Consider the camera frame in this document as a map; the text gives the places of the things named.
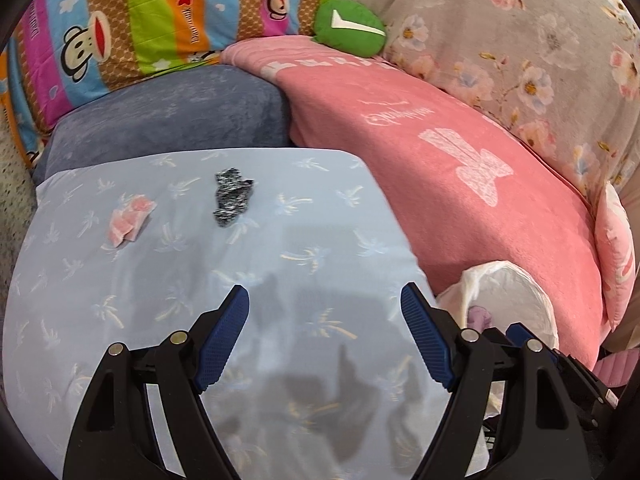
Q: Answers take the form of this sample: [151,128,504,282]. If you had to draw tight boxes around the purple cloth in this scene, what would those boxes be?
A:
[466,305,494,334]

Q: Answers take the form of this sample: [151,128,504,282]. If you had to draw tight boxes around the pink white folded cloth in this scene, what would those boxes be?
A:
[108,195,157,248]

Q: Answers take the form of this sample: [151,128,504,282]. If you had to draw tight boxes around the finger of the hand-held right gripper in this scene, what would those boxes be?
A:
[505,323,560,363]

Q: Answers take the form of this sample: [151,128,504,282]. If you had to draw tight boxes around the white plastic bag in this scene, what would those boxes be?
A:
[434,260,561,413]

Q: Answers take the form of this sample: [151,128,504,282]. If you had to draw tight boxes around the blue-grey pillow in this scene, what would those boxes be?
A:
[32,64,294,187]

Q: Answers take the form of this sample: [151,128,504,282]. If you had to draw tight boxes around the green cushion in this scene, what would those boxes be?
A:
[312,0,389,59]

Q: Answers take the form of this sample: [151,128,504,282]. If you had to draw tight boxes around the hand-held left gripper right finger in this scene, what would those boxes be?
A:
[400,282,590,480]

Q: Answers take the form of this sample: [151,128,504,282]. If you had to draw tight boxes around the floral blanket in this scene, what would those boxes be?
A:
[336,0,640,213]

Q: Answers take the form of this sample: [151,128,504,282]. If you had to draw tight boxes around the pink cushion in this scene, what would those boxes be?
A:
[596,180,639,332]

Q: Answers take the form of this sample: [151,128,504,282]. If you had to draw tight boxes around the speckled beige mat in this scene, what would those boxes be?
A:
[0,130,42,271]

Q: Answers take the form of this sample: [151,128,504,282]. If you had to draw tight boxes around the black and white knitted cloth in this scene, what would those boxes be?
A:
[212,167,256,229]

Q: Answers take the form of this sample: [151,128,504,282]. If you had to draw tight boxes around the light blue printed sheet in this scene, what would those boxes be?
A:
[2,147,492,480]

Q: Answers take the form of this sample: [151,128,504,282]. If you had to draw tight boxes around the pink blanket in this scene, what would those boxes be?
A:
[221,35,610,363]

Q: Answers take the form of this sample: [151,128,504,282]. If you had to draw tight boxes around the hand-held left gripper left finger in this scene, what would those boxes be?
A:
[62,284,251,480]

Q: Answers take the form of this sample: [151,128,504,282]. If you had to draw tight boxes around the pink quilted cloth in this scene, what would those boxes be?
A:
[592,349,638,388]

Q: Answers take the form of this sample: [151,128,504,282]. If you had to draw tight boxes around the colourful cartoon blanket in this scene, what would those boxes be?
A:
[0,0,347,167]

